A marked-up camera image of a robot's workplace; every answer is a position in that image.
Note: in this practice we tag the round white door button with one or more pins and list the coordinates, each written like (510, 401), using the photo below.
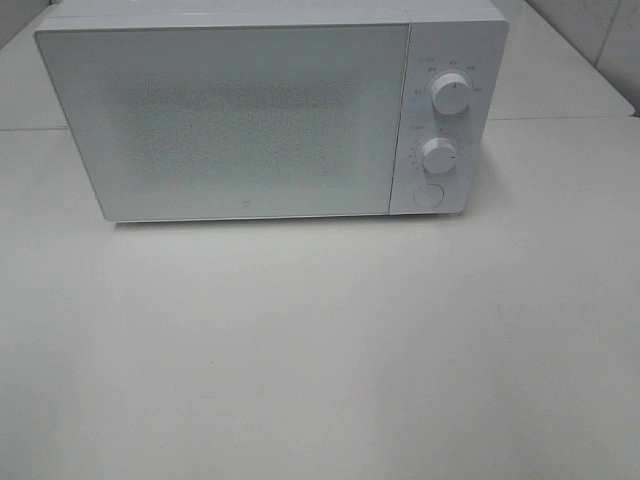
(429, 196)

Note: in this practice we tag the white timer knob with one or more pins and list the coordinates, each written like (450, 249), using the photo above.
(439, 155)

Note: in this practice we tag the white microwave door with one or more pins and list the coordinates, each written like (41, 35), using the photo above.
(202, 124)

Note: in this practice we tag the white microwave oven body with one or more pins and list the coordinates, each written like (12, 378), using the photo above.
(467, 37)

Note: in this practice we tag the upper white power knob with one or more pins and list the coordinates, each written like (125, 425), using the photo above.
(450, 93)

